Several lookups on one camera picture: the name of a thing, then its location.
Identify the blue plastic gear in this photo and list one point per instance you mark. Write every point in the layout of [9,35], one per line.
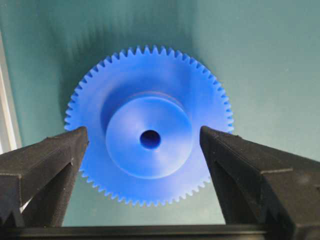
[143,109]

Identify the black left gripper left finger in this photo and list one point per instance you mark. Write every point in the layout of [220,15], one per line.
[36,181]

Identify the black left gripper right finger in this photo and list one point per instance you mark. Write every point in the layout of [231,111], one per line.
[258,184]

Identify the aluminium extrusion rail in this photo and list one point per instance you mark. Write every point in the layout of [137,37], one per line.
[10,138]

